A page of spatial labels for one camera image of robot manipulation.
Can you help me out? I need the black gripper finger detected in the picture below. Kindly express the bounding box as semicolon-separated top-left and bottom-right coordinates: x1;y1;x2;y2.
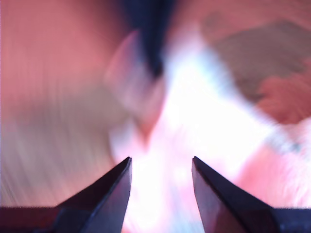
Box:
191;156;280;233
121;0;176;76
54;156;133;233

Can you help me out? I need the white pink tea towel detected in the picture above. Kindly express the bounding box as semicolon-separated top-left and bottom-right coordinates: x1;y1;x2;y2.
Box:
104;31;311;233

